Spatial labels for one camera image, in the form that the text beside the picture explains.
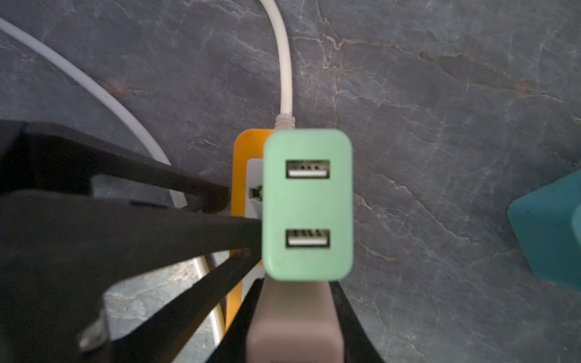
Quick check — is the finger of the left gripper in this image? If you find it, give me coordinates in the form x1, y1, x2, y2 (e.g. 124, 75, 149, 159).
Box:
1, 120, 229, 213
1, 191, 261, 362

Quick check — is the white cable of orange strip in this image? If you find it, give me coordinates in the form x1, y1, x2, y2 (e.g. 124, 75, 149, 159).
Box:
258, 0, 297, 130

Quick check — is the teal power strip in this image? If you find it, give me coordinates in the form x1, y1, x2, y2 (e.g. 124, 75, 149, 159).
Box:
507, 170, 580, 290

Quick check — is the orange power strip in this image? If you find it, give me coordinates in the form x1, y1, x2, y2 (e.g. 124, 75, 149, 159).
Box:
224, 128, 276, 332

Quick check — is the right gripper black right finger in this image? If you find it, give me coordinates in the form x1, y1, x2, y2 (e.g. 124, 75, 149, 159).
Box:
330, 281, 384, 363

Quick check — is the pink plug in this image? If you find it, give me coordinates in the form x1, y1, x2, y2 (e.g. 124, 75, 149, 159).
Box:
246, 277, 345, 362

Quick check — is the green plug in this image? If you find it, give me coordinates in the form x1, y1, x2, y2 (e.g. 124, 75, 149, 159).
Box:
262, 129, 354, 281

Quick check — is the white cable of purple strip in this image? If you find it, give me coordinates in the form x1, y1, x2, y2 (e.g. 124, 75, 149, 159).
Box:
0, 16, 228, 346

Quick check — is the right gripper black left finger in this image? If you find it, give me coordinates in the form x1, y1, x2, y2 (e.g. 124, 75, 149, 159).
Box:
207, 278, 264, 363

